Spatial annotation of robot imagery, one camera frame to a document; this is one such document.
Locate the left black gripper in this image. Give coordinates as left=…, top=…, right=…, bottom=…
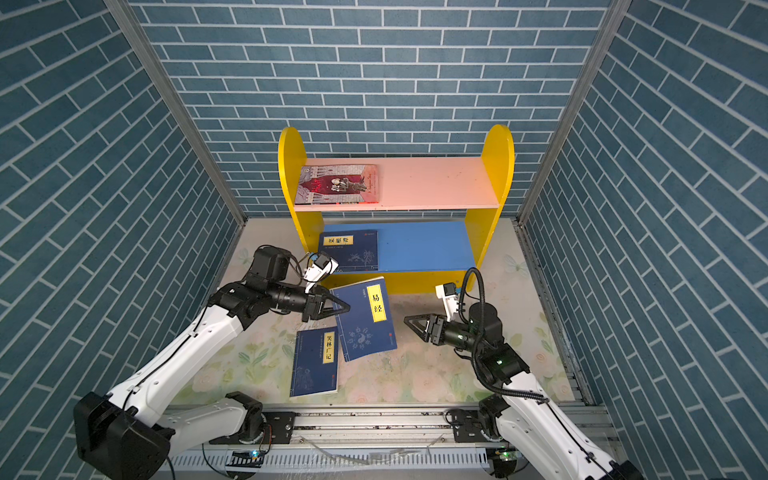
left=267, top=281, right=350, bottom=323

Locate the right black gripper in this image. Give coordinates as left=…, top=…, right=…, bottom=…
left=407, top=313, right=487, bottom=358

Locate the navy book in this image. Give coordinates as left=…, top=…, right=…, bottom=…
left=289, top=327, right=339, bottom=398
left=330, top=277, right=397, bottom=362
left=319, top=230, right=379, bottom=273

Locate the Hamlet picture book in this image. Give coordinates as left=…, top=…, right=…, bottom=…
left=295, top=164, right=379, bottom=205

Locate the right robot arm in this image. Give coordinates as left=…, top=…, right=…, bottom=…
left=404, top=302, right=643, bottom=479

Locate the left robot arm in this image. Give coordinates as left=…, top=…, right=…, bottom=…
left=73, top=245, right=349, bottom=479

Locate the yellow pink blue bookshelf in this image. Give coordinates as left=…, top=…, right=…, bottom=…
left=278, top=125, right=515, bottom=295

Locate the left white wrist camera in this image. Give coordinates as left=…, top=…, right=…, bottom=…
left=302, top=252, right=339, bottom=293

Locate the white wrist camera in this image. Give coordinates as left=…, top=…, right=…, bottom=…
left=435, top=283, right=462, bottom=322
left=302, top=252, right=339, bottom=293

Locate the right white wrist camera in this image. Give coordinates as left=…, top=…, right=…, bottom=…
left=435, top=283, right=462, bottom=322

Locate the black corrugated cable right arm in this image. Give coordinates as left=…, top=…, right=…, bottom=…
left=458, top=266, right=550, bottom=404

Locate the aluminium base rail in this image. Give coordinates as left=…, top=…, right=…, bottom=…
left=107, top=403, right=631, bottom=480

